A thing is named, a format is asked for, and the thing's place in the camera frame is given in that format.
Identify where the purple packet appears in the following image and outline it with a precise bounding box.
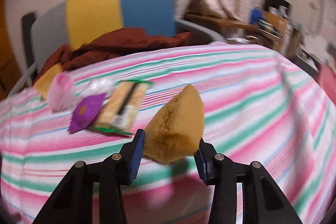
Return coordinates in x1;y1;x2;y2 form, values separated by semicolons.
68;93;106;134

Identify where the pink plastic item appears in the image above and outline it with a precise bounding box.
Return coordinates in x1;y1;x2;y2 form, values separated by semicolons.
48;72;77;112

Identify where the white plastic ball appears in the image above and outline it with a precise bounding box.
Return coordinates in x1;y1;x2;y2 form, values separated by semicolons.
85;77;114;97

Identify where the striped pink green tablecloth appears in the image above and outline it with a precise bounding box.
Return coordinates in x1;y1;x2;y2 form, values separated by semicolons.
1;43;335;223

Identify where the dark red cloth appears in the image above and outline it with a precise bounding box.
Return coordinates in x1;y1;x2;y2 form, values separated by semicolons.
34;28;191;82

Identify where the wooden side shelf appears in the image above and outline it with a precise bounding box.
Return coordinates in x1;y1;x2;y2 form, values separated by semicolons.
184;13;284;52

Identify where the blue cup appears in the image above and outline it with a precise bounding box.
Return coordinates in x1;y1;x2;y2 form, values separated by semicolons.
249;7;263;24

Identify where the black foam roll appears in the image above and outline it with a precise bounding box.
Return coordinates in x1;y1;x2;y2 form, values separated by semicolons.
21;11;37;68

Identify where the grey yellow blue chair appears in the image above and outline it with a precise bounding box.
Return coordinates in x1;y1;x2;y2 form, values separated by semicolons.
9;0;225;96

